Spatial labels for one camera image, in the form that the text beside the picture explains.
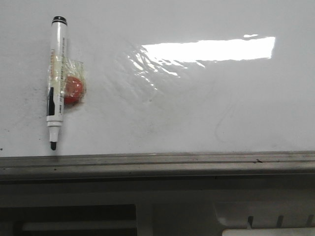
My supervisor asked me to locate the white whiteboard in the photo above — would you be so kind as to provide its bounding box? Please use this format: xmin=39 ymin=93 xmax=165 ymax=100
xmin=0 ymin=0 xmax=315 ymax=157

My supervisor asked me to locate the red round magnet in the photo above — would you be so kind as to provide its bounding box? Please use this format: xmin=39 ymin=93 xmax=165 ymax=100
xmin=64 ymin=76 xmax=84 ymax=105

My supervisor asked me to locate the white black whiteboard marker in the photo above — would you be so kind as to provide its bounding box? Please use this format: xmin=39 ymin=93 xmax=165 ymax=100
xmin=46 ymin=16 xmax=67 ymax=151

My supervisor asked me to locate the white plastic base panel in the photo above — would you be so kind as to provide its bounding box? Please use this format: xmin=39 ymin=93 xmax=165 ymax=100
xmin=0 ymin=176 xmax=315 ymax=236

